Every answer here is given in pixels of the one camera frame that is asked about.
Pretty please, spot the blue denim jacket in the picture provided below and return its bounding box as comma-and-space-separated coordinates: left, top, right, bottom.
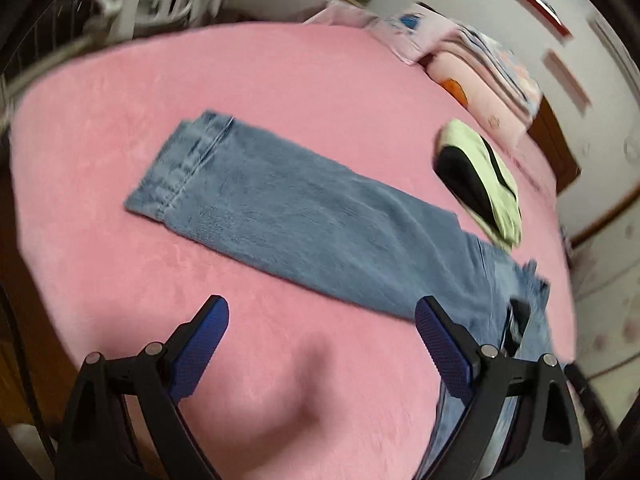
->
125, 113, 550, 358

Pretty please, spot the pink plush bed blanket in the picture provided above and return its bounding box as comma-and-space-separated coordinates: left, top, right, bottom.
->
11, 23, 576, 479

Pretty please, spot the green and black folded garment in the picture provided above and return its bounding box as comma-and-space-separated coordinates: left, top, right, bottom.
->
434, 119, 523, 252

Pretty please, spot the brown wooden headboard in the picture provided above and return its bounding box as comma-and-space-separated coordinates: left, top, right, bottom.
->
527, 96, 582, 194

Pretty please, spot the folded pink quilt stack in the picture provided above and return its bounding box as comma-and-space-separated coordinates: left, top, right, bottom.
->
424, 24, 542, 151

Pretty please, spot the pink cartoon pillow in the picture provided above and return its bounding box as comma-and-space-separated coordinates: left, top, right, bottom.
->
368, 2, 460, 65

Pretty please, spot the black cable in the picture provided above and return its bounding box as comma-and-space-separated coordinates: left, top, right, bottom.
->
0, 284, 57, 466

